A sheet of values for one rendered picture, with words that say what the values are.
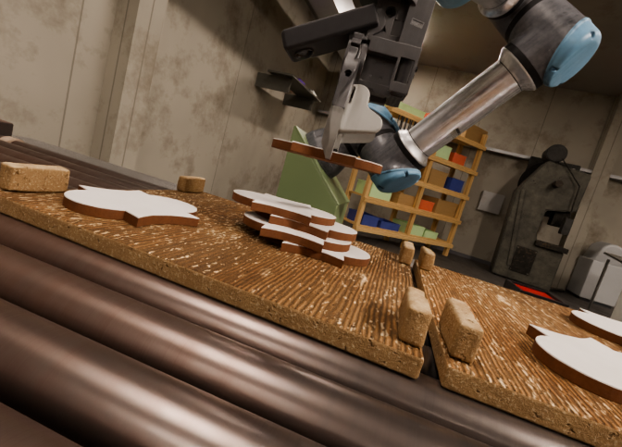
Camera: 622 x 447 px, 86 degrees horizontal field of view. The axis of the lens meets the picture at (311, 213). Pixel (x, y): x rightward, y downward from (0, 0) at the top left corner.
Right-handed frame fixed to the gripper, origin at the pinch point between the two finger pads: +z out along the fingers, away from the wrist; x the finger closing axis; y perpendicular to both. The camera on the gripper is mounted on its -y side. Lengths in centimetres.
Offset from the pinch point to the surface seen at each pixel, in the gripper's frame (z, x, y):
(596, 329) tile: 10.7, -2.1, 36.6
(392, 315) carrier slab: 11.8, -15.7, 10.4
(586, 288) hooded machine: 77, 616, 490
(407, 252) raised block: 9.9, 5.9, 15.0
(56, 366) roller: 13.9, -29.9, -6.8
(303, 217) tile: 8.0, -3.7, -0.2
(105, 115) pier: 12, 258, -230
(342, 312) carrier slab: 11.8, -18.4, 6.2
